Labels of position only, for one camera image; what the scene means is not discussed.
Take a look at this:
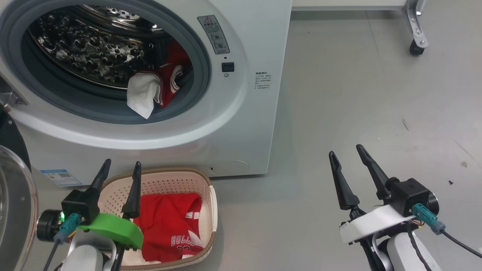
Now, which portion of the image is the left teal-plug black cable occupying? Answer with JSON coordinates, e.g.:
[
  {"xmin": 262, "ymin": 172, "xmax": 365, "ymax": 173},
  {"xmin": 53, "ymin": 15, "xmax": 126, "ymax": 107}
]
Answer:
[{"xmin": 43, "ymin": 212, "xmax": 82, "ymax": 271}]

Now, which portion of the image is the cream perforated laundry basket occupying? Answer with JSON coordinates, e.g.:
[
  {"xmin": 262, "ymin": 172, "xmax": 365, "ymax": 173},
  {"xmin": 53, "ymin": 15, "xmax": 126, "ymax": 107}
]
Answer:
[{"xmin": 96, "ymin": 167, "xmax": 218, "ymax": 271}]

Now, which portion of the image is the black caster wheel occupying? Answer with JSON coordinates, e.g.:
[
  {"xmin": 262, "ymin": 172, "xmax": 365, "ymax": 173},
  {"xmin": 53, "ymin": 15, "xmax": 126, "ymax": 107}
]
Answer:
[{"xmin": 409, "ymin": 40, "xmax": 426, "ymax": 57}]

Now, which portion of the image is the red Bulls jersey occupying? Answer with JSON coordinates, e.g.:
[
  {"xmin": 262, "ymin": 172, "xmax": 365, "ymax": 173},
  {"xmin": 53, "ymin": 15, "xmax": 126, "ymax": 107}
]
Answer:
[{"xmin": 133, "ymin": 193, "xmax": 206, "ymax": 263}]

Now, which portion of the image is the white panel on frame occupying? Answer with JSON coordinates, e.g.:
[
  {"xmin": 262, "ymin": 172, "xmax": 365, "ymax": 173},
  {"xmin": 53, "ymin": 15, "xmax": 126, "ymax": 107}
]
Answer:
[{"xmin": 292, "ymin": 0, "xmax": 405, "ymax": 11}]

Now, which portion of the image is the red shirt with white collar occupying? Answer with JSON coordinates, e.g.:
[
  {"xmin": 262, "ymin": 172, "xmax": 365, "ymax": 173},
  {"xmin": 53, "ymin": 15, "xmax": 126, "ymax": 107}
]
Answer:
[{"xmin": 127, "ymin": 40, "xmax": 193, "ymax": 120}]

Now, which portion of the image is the teal-plug black cable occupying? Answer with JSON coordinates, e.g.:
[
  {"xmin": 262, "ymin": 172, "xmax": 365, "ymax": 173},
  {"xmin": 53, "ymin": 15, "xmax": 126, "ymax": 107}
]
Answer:
[
  {"xmin": 411, "ymin": 203, "xmax": 482, "ymax": 260},
  {"xmin": 43, "ymin": 212, "xmax": 82, "ymax": 271}
]

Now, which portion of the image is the black text sticker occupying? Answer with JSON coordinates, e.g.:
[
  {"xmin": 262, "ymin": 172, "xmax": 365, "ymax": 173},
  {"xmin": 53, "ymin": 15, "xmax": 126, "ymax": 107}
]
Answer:
[{"xmin": 255, "ymin": 71, "xmax": 273, "ymax": 92}]

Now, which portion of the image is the white front-load washing machine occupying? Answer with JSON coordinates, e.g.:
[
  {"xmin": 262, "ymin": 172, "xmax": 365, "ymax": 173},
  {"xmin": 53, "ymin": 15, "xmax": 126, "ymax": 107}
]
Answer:
[{"xmin": 0, "ymin": 0, "xmax": 293, "ymax": 187}]

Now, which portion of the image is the blue energy label sticker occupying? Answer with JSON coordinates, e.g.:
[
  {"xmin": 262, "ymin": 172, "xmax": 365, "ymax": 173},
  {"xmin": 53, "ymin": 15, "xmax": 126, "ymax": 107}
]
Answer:
[{"xmin": 40, "ymin": 169, "xmax": 83, "ymax": 187}]

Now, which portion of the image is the silver metal frame leg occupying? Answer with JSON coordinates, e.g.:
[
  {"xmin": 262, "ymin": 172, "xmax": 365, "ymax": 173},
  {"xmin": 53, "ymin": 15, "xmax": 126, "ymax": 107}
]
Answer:
[{"xmin": 401, "ymin": 0, "xmax": 430, "ymax": 47}]

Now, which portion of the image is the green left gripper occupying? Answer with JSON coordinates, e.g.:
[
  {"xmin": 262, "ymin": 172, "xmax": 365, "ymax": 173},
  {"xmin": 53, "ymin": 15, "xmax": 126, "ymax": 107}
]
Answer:
[{"xmin": 76, "ymin": 158, "xmax": 145, "ymax": 250}]

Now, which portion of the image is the right teal-plug black cable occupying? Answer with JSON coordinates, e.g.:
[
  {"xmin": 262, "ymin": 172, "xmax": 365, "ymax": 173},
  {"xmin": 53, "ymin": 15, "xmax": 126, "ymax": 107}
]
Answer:
[{"xmin": 411, "ymin": 203, "xmax": 482, "ymax": 260}]

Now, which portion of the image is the grey warning sticker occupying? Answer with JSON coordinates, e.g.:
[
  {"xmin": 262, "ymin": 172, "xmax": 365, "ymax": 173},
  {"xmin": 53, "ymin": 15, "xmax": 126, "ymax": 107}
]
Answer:
[{"xmin": 197, "ymin": 15, "xmax": 231, "ymax": 55}]

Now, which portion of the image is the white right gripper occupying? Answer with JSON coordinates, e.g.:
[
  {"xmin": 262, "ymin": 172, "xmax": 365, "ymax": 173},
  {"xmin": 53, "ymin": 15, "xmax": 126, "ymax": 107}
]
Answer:
[{"xmin": 328, "ymin": 144, "xmax": 415, "ymax": 246}]

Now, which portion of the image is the black round glass washer door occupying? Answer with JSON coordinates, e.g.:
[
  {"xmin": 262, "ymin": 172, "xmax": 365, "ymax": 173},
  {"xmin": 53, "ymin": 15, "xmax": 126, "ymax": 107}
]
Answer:
[{"xmin": 0, "ymin": 109, "xmax": 38, "ymax": 271}]

